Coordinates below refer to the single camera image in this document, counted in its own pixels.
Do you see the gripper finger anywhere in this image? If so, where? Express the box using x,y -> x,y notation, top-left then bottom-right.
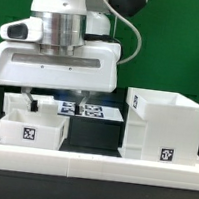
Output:
22,87 -> 38,112
75,90 -> 90,115

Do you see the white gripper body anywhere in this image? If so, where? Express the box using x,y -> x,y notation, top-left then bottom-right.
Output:
0,41 -> 121,93

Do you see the white front drawer box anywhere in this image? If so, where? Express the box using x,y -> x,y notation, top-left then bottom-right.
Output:
0,109 -> 70,151

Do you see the white drawer box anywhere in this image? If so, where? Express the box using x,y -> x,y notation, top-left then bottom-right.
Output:
0,109 -> 70,151
3,92 -> 59,114

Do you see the white drawer cabinet frame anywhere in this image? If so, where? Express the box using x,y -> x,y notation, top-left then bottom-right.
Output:
118,87 -> 199,166

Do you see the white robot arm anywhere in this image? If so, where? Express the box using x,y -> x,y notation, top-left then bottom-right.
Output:
0,0 -> 148,112

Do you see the white rear drawer box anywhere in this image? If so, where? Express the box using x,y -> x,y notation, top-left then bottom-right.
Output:
3,92 -> 59,114

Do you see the marker tag sheet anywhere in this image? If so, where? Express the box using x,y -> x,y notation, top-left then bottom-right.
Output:
56,100 -> 123,122

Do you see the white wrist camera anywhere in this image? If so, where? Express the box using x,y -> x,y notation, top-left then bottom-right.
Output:
0,17 -> 43,42

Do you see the white front fence rail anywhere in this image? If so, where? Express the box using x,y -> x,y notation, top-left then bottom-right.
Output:
0,145 -> 199,191

